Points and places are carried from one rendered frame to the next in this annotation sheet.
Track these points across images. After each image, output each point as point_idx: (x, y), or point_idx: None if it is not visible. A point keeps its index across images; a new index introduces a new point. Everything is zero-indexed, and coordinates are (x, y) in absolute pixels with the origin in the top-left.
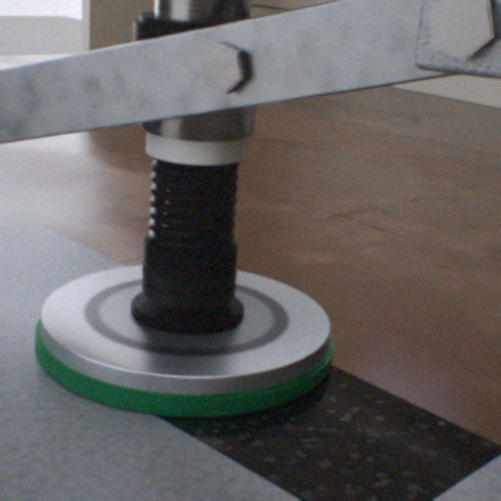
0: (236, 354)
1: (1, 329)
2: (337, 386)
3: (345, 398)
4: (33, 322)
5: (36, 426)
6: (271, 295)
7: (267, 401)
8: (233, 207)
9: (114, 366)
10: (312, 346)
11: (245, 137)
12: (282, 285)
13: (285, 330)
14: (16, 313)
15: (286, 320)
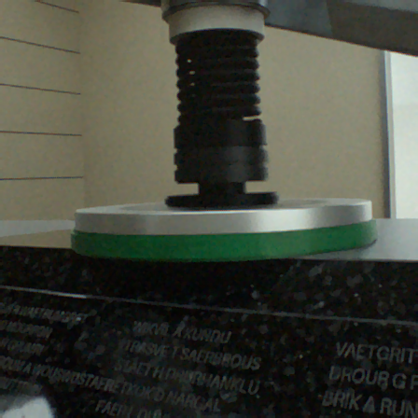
0: (156, 203)
1: (397, 231)
2: (69, 243)
3: (63, 242)
4: (384, 234)
5: None
6: (145, 210)
7: None
8: (180, 90)
9: None
10: (93, 207)
11: (166, 21)
12: (135, 213)
13: (119, 207)
14: (414, 234)
15: (120, 208)
